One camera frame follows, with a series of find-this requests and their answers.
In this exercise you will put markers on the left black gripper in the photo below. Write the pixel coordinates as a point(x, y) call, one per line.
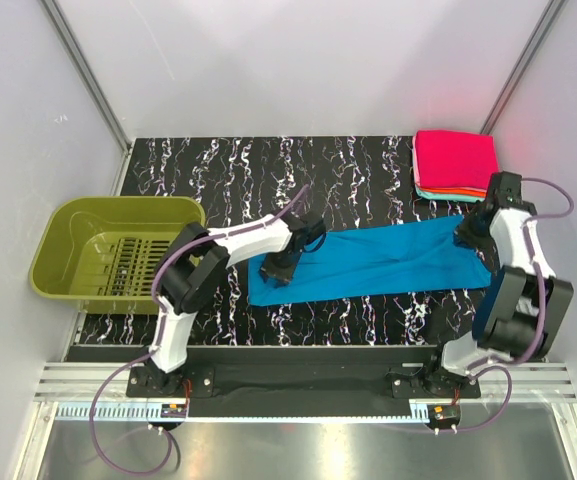
point(283, 277)

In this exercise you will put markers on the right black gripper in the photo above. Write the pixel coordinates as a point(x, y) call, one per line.
point(463, 237)

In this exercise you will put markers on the blue t shirt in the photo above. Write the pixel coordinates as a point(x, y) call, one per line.
point(403, 258)

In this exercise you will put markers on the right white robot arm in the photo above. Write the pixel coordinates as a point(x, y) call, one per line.
point(525, 304)

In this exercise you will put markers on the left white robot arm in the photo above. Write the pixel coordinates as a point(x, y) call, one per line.
point(190, 271)

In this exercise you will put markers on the folded orange t shirt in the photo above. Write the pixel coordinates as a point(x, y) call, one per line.
point(454, 191)

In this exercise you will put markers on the folded teal t shirt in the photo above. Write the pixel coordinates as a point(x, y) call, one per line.
point(446, 196)

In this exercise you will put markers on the black marble pattern mat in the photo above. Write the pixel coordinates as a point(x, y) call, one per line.
point(354, 182)

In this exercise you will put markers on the folded pink t shirt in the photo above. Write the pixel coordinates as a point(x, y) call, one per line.
point(452, 159)

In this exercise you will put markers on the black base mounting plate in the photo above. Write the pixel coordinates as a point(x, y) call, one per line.
point(265, 382)

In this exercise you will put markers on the olive green plastic basket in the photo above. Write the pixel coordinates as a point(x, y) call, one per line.
point(99, 254)

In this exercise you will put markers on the right aluminium corner post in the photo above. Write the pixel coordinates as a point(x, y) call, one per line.
point(536, 40)

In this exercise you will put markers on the aluminium corner post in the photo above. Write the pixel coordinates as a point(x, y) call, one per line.
point(67, 37)
point(536, 40)

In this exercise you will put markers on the aluminium rail frame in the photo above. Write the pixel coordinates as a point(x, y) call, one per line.
point(84, 426)

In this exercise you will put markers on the left aluminium corner post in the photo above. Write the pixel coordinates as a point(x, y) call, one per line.
point(67, 37)

